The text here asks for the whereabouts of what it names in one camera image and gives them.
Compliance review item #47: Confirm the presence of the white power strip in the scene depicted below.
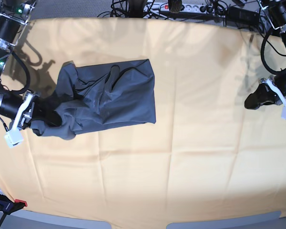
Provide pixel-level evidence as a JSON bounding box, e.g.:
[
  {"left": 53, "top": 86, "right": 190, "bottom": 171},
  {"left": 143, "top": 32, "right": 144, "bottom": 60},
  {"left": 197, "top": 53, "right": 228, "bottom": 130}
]
[{"left": 143, "top": 1, "right": 224, "bottom": 18}]

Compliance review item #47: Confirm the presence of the black cable bundle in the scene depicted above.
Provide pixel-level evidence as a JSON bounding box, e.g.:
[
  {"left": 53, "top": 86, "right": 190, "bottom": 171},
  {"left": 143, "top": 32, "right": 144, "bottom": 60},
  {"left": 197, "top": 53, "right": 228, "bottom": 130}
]
[{"left": 97, "top": 0, "right": 172, "bottom": 20}]

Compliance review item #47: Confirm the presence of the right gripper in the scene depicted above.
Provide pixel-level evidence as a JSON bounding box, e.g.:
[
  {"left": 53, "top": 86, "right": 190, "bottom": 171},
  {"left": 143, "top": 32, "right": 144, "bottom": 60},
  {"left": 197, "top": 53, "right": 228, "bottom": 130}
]
[{"left": 0, "top": 92, "right": 62, "bottom": 130}]

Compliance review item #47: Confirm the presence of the blue red table clamp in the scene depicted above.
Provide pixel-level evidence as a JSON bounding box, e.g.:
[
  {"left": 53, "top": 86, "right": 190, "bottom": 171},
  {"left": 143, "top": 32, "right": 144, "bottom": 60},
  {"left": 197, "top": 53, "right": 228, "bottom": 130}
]
[{"left": 0, "top": 194, "right": 28, "bottom": 227}]

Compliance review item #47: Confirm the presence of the blue-grey T-shirt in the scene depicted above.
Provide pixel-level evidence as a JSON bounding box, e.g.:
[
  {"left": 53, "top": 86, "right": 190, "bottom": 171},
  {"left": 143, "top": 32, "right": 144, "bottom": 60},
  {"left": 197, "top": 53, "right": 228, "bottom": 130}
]
[{"left": 31, "top": 59, "right": 156, "bottom": 140}]

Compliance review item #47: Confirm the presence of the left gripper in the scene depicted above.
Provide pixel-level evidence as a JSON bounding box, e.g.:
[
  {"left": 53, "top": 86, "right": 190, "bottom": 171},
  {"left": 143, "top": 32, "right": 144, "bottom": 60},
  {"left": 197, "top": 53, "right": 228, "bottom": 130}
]
[{"left": 244, "top": 74, "right": 286, "bottom": 109}]

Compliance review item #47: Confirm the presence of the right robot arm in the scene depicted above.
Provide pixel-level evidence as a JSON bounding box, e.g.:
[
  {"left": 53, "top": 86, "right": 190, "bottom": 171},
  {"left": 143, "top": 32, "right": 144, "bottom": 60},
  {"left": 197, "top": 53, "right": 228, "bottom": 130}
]
[{"left": 0, "top": 0, "right": 62, "bottom": 130}]

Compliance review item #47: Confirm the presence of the yellow table cloth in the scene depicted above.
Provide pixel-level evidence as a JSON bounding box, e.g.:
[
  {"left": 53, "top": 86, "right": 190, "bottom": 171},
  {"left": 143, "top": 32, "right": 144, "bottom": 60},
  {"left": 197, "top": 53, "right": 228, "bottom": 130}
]
[{"left": 0, "top": 18, "right": 286, "bottom": 229}]

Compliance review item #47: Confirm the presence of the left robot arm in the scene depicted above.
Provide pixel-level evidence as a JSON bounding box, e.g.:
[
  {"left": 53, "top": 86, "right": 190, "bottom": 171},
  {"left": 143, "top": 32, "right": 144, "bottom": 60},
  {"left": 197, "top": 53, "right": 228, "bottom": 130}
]
[{"left": 244, "top": 0, "right": 286, "bottom": 110}]

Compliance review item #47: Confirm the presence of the black power adapter box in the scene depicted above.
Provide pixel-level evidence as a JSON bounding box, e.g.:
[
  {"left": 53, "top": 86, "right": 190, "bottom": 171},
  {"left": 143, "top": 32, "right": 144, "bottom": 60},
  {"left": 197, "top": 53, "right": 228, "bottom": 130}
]
[{"left": 225, "top": 7, "right": 259, "bottom": 26}]

